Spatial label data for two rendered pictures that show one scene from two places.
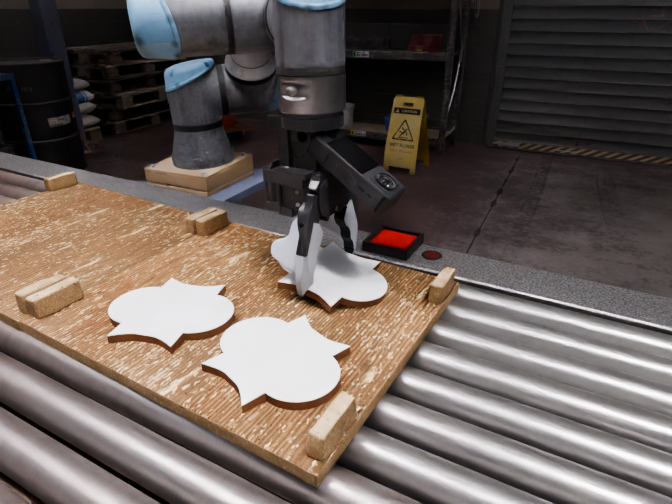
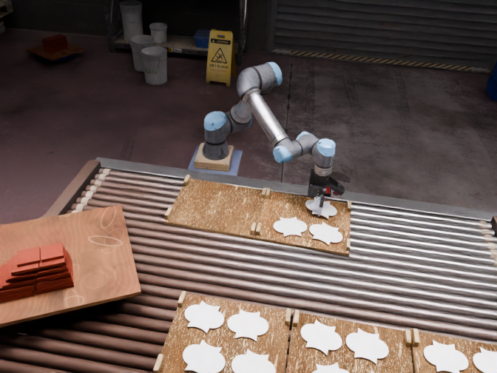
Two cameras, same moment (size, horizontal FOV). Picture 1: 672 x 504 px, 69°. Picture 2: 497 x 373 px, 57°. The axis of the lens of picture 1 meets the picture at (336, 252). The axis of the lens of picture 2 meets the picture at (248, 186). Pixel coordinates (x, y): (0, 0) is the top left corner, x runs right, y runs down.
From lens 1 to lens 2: 165 cm
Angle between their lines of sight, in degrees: 21
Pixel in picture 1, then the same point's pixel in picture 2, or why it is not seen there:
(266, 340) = (320, 230)
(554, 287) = (372, 200)
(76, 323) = (269, 234)
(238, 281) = (295, 214)
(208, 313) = (300, 226)
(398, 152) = (217, 71)
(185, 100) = (217, 134)
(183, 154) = (214, 154)
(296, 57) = (325, 165)
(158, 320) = (291, 230)
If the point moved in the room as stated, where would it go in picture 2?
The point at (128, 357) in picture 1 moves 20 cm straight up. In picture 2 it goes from (292, 240) to (297, 204)
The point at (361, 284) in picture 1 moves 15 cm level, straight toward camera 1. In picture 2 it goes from (330, 210) to (344, 231)
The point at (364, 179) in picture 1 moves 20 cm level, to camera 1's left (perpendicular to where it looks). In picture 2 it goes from (338, 189) to (297, 196)
